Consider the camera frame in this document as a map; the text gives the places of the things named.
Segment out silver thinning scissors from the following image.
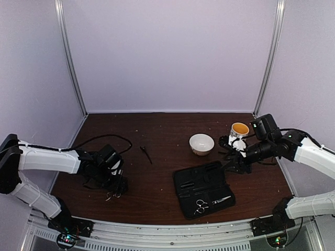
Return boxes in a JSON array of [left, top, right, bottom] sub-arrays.
[[105, 192, 121, 201]]

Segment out silver straight hair scissors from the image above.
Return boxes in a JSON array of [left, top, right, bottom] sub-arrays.
[[194, 196, 232, 215]]

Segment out front aluminium rail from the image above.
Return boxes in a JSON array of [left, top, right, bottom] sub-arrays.
[[20, 209, 322, 251]]

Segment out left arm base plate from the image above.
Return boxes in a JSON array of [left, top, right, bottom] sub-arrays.
[[47, 218, 94, 238]]

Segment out white ceramic bowl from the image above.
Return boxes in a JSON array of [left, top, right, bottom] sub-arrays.
[[189, 133, 215, 156]]

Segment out black hair clip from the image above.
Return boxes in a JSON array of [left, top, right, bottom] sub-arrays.
[[218, 151, 235, 161], [140, 146, 153, 164]]

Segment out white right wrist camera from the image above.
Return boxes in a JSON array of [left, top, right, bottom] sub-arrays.
[[218, 135, 247, 157]]

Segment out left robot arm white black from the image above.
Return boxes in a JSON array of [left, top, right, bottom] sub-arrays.
[[1, 134, 128, 232]]

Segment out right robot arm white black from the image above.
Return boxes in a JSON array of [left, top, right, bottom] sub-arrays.
[[219, 113, 334, 231]]

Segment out black tool case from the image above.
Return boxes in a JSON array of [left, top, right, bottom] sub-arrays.
[[173, 161, 236, 220]]

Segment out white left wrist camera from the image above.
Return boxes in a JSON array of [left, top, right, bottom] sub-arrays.
[[109, 159, 124, 176]]

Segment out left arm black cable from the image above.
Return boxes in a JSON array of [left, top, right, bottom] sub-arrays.
[[15, 134, 133, 190]]

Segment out aluminium frame post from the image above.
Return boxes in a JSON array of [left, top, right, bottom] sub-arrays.
[[253, 0, 285, 118], [54, 0, 88, 117]]

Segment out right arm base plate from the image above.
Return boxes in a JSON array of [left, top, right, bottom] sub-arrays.
[[250, 216, 296, 237]]

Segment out right aluminium frame post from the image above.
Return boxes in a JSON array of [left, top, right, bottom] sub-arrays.
[[253, 0, 285, 118]]

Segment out left aluminium frame post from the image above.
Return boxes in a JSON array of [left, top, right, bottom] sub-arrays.
[[54, 0, 88, 117]]

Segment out white mug yellow inside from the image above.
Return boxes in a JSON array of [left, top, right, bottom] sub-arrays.
[[229, 122, 250, 142]]

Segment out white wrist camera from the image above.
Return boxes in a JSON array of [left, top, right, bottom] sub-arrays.
[[109, 159, 124, 176], [218, 135, 247, 157]]

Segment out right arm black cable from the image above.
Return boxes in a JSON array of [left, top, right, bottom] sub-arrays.
[[255, 128, 325, 167]]

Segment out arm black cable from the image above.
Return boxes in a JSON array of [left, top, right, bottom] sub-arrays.
[[255, 128, 325, 167], [15, 134, 133, 190]]

